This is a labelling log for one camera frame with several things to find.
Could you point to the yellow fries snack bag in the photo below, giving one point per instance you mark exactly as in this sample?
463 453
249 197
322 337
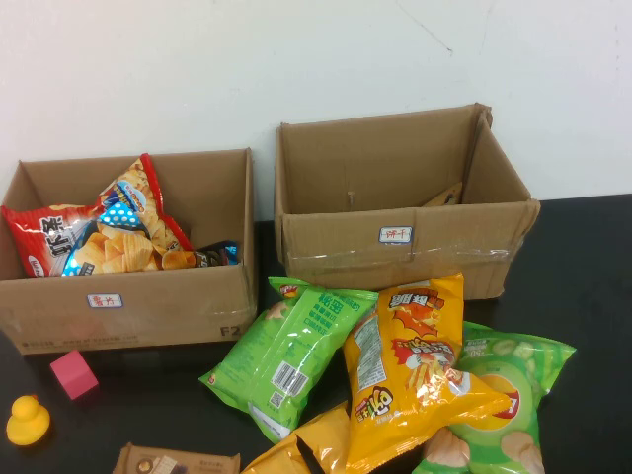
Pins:
395 395

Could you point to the dark snack packet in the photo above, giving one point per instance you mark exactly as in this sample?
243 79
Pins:
212 257

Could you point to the red edged corn snack bag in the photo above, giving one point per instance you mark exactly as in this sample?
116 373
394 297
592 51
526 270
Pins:
148 197

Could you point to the red shrimp stick snack bag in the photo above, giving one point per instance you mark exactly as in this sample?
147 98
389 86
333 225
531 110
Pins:
34 237

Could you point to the tall cardboard box with tape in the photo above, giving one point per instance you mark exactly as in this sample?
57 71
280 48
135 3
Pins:
345 261

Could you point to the white label red handwriting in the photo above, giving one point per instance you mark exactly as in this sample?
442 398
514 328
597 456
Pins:
104 300
395 234

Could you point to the green chips bag barcode side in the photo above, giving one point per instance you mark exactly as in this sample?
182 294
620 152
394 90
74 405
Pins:
276 355

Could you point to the brown packet with dark print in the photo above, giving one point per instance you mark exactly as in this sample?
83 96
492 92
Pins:
447 196

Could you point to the low cardboard box F2 print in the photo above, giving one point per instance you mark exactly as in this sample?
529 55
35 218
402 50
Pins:
148 306

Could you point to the green Lay's chips bag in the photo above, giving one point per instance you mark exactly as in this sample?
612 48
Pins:
523 375

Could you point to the brown biscuit packet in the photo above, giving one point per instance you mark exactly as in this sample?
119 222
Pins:
197 464

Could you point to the pink cube block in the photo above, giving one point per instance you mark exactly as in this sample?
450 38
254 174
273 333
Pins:
74 375

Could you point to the yellow rubber duck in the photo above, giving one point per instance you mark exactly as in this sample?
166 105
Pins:
27 424

